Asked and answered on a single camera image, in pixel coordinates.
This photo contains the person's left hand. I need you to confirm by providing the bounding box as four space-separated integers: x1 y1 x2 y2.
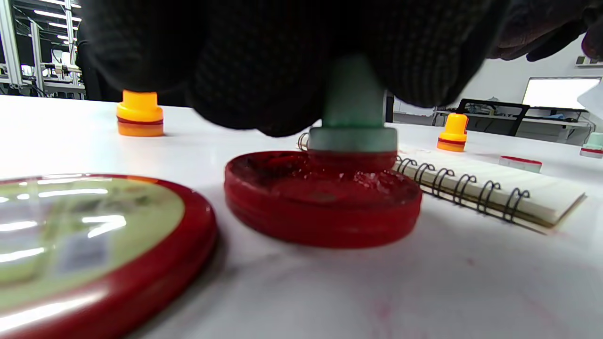
78 0 603 138

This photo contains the orange reward stamp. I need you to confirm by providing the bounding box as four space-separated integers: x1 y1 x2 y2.
116 90 164 137
437 113 469 153

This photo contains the green reward stamp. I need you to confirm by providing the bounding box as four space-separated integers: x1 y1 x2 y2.
579 132 603 159
308 54 399 158

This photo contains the red ink pad base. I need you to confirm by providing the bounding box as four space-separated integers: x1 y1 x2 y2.
224 151 423 249

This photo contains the red ink tin lid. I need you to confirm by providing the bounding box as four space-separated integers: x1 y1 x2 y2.
0 174 218 339

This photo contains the green stamp cap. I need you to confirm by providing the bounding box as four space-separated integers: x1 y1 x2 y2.
498 155 543 173

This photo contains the spiral lined notebook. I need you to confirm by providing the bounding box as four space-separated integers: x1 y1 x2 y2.
297 133 587 234

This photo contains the white background desk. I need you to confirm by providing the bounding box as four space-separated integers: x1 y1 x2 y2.
393 109 595 142

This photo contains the bright computer monitor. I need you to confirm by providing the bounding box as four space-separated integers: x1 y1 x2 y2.
522 76 603 111

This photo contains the aluminium frame rack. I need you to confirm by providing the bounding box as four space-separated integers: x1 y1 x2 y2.
0 0 85 99

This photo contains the black frame background chair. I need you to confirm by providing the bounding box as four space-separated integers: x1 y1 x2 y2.
456 98 531 137

